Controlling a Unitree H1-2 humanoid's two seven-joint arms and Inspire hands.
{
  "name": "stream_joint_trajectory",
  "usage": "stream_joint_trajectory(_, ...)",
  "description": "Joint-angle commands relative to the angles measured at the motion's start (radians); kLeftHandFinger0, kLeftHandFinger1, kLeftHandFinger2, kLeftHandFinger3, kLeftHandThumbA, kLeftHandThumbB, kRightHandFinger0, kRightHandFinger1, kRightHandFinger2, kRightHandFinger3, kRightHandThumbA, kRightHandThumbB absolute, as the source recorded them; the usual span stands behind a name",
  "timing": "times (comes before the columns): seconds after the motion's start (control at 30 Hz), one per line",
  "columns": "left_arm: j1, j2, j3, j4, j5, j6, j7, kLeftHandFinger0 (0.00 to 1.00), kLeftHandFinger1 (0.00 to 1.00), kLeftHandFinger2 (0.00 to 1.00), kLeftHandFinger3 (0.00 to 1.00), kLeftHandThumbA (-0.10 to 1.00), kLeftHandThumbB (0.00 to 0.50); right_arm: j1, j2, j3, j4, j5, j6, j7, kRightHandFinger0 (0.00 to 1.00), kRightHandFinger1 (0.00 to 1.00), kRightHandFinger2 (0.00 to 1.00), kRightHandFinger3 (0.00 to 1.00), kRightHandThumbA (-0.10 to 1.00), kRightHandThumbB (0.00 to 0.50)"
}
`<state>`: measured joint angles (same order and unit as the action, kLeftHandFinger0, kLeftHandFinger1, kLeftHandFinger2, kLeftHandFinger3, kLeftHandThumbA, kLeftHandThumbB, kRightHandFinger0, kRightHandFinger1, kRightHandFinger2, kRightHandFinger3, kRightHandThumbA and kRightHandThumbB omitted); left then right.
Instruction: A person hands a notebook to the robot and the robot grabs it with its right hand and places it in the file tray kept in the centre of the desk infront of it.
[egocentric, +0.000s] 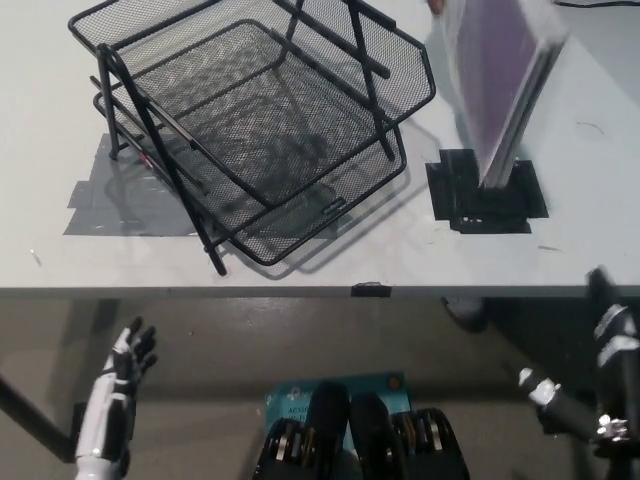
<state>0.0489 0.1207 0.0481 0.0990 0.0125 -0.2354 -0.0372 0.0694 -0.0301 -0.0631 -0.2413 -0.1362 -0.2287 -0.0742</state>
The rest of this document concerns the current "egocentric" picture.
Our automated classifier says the black metal pole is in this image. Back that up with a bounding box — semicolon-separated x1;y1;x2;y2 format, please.
0;372;84;464

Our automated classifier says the black robot left leg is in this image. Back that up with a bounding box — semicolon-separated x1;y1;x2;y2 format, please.
252;382;351;480

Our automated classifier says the person's white shoe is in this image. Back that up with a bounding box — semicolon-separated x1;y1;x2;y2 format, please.
442;297;489;334

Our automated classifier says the black mesh two-tier file tray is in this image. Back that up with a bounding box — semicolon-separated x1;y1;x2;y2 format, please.
68;0;437;281

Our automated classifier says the teal printed box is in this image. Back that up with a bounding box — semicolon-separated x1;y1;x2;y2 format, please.
263;370;414;454

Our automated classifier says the spiral notebook with brown back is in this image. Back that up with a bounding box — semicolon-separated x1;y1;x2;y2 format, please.
430;0;569;190

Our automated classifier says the small black tape strip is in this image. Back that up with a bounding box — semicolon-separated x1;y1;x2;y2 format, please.
351;282;393;298

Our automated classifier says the grey tape patch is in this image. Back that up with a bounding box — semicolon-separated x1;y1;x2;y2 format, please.
62;132;206;237

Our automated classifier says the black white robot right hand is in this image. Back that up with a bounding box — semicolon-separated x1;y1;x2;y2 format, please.
517;267;640;444

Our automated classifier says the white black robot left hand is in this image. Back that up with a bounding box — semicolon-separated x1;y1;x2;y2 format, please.
74;317;159;480

